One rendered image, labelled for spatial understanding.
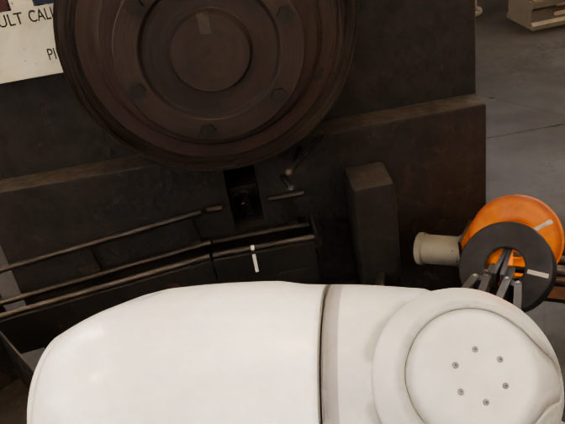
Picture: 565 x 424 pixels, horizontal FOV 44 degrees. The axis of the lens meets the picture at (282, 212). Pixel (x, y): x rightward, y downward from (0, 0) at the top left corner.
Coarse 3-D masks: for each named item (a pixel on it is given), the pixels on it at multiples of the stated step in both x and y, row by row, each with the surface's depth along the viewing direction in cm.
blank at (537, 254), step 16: (496, 224) 118; (512, 224) 117; (480, 240) 119; (496, 240) 117; (512, 240) 116; (528, 240) 115; (544, 240) 114; (464, 256) 119; (480, 256) 118; (528, 256) 114; (544, 256) 113; (464, 272) 119; (480, 272) 117; (528, 272) 113; (544, 272) 112; (496, 288) 115; (528, 288) 113; (544, 288) 112; (512, 304) 113; (528, 304) 112
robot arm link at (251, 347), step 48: (192, 288) 45; (240, 288) 43; (288, 288) 43; (96, 336) 42; (144, 336) 41; (192, 336) 40; (240, 336) 39; (288, 336) 39; (48, 384) 42; (96, 384) 40; (144, 384) 39; (192, 384) 38; (240, 384) 38; (288, 384) 38
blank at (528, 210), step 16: (496, 208) 121; (512, 208) 120; (528, 208) 118; (544, 208) 117; (480, 224) 123; (528, 224) 119; (544, 224) 117; (560, 224) 118; (560, 240) 116; (496, 256) 122; (560, 256) 118
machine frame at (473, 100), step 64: (384, 0) 125; (448, 0) 126; (384, 64) 131; (448, 64) 132; (0, 128) 129; (64, 128) 130; (320, 128) 132; (384, 128) 131; (448, 128) 132; (0, 192) 129; (64, 192) 130; (128, 192) 132; (192, 192) 133; (320, 192) 136; (448, 192) 140; (64, 256) 137; (128, 256) 139; (192, 256) 140
